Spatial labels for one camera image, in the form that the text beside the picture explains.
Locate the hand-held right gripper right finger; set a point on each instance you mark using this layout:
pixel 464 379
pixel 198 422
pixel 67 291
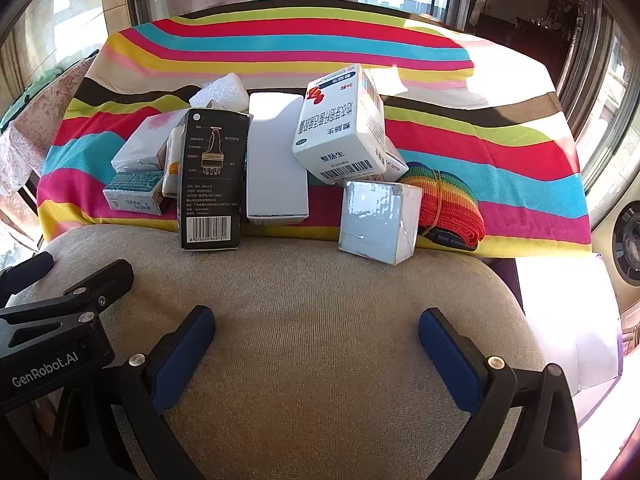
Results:
pixel 450 355

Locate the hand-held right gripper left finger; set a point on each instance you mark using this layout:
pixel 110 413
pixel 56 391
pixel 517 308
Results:
pixel 182 355

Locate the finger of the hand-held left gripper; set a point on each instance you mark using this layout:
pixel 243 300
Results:
pixel 107 277
pixel 30 267

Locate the small teal white box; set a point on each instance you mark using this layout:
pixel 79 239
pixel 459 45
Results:
pixel 132 187

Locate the pale pink white box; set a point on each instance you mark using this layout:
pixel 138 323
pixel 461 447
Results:
pixel 145 142

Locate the black barcode box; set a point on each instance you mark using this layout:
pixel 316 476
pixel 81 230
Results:
pixel 212 180

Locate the taped white cube box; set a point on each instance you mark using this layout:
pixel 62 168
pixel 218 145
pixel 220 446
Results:
pixel 375 220

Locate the tall plain white box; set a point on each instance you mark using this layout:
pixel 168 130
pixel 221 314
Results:
pixel 275 160

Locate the large white medicine box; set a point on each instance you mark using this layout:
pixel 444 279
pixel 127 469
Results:
pixel 340 125

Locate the white box orange mark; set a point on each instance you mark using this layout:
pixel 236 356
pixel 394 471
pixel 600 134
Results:
pixel 172 170

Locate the beige seat cushion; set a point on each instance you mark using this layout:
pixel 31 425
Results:
pixel 310 300

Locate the floral pink cloth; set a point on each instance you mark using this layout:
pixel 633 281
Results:
pixel 30 125

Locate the small white red-label box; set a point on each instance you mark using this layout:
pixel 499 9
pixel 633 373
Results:
pixel 392 162

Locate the silver washing machine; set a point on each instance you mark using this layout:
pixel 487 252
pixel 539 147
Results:
pixel 627 245

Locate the white foam block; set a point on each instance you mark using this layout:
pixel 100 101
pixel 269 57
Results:
pixel 225 91

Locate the striped colourful blanket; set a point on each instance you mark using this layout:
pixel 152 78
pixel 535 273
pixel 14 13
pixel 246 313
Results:
pixel 300 45

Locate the dark wooden cabinet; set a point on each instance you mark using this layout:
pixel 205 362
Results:
pixel 530 35

